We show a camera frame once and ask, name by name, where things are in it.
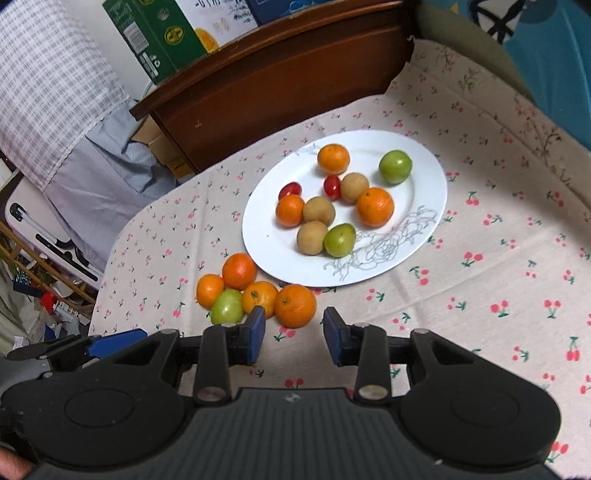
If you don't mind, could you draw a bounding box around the wooden rack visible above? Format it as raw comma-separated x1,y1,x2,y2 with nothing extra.
0,222,98,317

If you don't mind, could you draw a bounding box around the large orange mandarin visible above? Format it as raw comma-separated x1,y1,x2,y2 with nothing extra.
355,187,395,228

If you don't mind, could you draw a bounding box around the olive pillow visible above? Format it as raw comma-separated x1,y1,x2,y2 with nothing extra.
412,0,539,104

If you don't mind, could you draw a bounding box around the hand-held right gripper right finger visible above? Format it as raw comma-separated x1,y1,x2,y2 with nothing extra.
322,308,478,401

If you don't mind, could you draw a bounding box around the green jujube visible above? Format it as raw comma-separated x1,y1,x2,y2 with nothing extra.
211,289,245,325
379,150,413,185
324,223,356,258

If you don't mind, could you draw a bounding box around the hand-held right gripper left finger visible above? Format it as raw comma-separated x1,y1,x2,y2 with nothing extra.
111,306,266,404

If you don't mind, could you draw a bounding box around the beige branch-print sheet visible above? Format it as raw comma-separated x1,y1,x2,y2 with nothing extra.
392,39,591,185

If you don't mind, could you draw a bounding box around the light blue cloth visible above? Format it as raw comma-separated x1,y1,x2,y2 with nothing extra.
44,99,181,273

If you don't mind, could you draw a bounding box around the brown wooden headboard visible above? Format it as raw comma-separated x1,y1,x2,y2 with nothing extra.
129,0,414,174

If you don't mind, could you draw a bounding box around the blue printed carton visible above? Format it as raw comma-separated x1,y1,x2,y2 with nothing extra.
245,0,324,26

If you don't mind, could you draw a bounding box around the green printed carton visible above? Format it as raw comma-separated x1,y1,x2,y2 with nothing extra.
102,0,259,86

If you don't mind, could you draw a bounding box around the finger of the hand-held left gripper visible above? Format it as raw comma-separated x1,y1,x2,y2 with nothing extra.
6,329,149,371

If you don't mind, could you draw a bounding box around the brown kiwi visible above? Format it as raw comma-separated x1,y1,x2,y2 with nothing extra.
296,220,329,256
340,172,370,204
303,196,336,227

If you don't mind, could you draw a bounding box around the white panel with black marks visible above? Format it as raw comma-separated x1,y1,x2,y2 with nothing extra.
7,178,107,282

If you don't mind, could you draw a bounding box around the white checked cloth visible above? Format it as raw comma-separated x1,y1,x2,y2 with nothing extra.
0,0,130,192

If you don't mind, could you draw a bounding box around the cherry-print cloth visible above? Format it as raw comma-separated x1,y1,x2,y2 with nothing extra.
88,88,591,467

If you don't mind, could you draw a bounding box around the white oval plate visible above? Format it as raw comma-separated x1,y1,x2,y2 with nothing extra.
242,130,449,288

